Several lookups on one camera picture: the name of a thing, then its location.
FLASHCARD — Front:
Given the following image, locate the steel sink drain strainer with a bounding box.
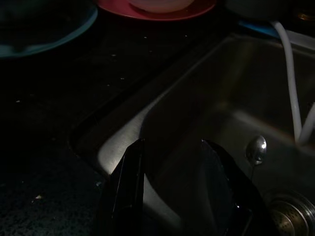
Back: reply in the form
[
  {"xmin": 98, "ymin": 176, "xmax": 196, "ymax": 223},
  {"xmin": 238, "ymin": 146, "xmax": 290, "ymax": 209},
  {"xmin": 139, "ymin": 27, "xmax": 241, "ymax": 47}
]
[{"xmin": 267, "ymin": 190, "xmax": 315, "ymax": 236}]

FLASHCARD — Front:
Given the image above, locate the steel spoon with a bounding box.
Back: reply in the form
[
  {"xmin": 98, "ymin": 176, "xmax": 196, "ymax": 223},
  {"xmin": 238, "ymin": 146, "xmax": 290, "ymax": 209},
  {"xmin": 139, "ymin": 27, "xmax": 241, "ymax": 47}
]
[{"xmin": 245, "ymin": 135, "xmax": 268, "ymax": 182}]

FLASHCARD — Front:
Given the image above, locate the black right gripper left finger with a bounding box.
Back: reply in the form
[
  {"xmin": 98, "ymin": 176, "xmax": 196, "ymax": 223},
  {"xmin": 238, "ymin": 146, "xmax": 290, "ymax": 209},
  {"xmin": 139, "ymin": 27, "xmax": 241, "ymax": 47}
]
[{"xmin": 94, "ymin": 138, "xmax": 146, "ymax": 236}]

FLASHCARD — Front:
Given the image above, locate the teal plate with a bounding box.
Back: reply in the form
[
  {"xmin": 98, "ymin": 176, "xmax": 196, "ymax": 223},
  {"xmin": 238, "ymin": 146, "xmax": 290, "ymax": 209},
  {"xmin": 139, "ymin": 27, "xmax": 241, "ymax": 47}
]
[{"xmin": 0, "ymin": 4, "xmax": 99, "ymax": 59}]

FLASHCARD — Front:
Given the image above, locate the white flexible hose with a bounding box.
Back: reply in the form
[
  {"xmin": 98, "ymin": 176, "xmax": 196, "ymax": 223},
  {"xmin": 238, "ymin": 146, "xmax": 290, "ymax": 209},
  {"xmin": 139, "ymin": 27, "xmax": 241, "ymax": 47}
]
[{"xmin": 269, "ymin": 21, "xmax": 315, "ymax": 147}]

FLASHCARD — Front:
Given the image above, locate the pink plate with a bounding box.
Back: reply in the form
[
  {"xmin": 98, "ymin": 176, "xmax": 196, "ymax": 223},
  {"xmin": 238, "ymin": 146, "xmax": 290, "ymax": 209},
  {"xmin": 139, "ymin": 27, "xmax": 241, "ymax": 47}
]
[{"xmin": 94, "ymin": 0, "xmax": 217, "ymax": 22}]

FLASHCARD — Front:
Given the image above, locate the stainless steel sink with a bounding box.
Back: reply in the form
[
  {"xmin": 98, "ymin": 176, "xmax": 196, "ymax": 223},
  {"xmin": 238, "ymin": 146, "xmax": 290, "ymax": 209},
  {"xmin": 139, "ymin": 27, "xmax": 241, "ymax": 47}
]
[{"xmin": 70, "ymin": 31, "xmax": 315, "ymax": 236}]

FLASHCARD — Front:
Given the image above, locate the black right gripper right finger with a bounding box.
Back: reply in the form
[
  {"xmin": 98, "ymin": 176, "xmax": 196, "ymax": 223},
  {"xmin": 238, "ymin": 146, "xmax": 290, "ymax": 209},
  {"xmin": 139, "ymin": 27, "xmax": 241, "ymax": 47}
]
[{"xmin": 199, "ymin": 139, "xmax": 276, "ymax": 236}]

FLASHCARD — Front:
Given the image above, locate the white bowl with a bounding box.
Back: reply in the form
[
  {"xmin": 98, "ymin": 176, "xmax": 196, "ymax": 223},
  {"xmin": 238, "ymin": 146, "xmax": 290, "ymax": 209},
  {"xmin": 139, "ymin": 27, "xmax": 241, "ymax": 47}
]
[{"xmin": 127, "ymin": 0, "xmax": 195, "ymax": 13}]

